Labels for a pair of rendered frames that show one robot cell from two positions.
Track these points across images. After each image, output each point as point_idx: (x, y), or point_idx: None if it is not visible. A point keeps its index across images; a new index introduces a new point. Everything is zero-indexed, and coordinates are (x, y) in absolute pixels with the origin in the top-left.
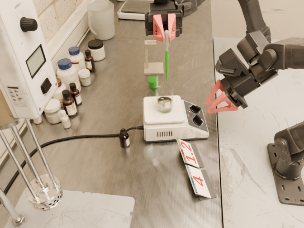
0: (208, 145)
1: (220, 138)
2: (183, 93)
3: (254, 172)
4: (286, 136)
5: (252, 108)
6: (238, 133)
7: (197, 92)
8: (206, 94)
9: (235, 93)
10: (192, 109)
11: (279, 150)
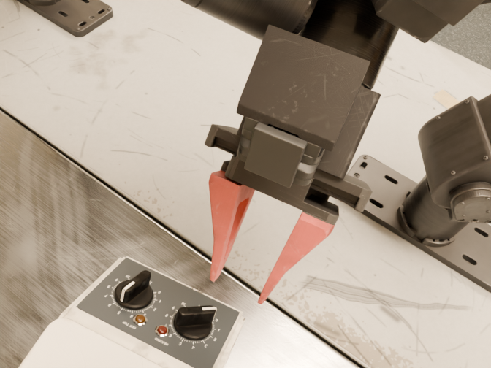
0: (265, 335)
1: (254, 283)
2: (0, 253)
3: (400, 285)
4: (486, 175)
5: (204, 133)
6: (265, 225)
7: (35, 210)
8: (66, 194)
9: (368, 195)
10: (134, 299)
11: (474, 213)
